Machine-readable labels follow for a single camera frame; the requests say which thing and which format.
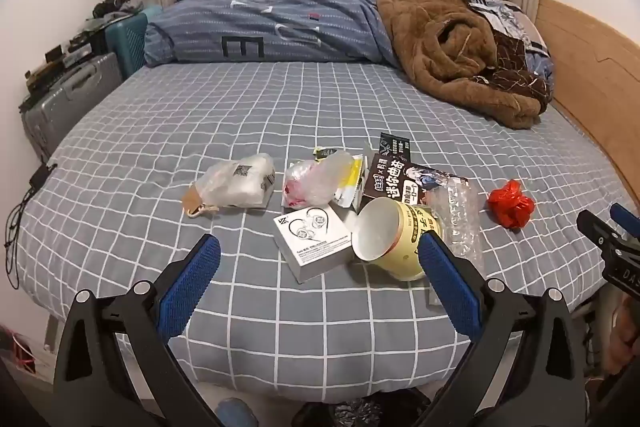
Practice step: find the small blue item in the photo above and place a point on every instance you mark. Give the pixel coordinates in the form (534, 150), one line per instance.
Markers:
(235, 413)

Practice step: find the clear plastic bag with tag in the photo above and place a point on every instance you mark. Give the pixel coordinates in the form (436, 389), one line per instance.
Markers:
(235, 182)

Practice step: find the black leaflet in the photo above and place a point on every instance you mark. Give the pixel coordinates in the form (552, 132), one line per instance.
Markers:
(395, 147)

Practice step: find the crushed clear plastic bottle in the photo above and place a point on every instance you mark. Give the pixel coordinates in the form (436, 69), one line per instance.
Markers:
(457, 212)

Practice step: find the brown snack box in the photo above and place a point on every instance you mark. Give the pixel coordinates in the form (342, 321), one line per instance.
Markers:
(395, 187)

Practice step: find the yellow snack wrapper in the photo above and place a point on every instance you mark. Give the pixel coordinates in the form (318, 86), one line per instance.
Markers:
(352, 184)

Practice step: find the yellow paper cup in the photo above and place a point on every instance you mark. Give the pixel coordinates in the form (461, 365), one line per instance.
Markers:
(400, 232)

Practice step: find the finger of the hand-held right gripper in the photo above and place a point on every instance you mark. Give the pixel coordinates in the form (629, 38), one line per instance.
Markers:
(625, 219)
(597, 232)

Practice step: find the printed pillow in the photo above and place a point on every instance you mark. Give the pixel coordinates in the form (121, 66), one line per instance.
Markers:
(510, 14)

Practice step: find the grey suitcase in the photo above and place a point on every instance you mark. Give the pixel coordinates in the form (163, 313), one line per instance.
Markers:
(75, 97)

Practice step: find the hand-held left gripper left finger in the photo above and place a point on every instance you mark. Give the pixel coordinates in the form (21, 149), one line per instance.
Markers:
(190, 282)

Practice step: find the wooden headboard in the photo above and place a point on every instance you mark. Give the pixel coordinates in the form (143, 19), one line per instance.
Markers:
(590, 67)

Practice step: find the teal suitcase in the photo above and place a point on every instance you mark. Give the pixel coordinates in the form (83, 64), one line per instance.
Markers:
(127, 42)

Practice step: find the stack of dark boxes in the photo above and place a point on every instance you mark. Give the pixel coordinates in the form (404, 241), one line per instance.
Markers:
(65, 52)

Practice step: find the brown fleece blanket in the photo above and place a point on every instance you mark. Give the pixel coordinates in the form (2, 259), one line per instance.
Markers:
(425, 47)

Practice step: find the clear plastic bag with red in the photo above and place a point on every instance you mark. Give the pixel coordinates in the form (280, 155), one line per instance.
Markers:
(315, 182)

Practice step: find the small green wrapper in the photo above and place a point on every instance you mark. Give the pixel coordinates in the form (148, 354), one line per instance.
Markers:
(325, 152)

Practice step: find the blue striped duvet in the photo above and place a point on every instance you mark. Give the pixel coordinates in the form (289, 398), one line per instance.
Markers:
(300, 22)

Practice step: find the pile of dark clothes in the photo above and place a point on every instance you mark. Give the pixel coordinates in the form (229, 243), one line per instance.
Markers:
(115, 4)

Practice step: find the white earphone box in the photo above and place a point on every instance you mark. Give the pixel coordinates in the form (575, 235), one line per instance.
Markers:
(310, 242)

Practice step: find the grey checked bed sheet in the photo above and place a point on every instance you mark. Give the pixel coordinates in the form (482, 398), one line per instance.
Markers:
(250, 117)

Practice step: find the dark brown patterned cloth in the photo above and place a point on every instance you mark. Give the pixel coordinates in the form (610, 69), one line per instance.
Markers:
(515, 62)

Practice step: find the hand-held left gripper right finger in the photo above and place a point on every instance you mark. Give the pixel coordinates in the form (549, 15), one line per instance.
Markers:
(447, 282)

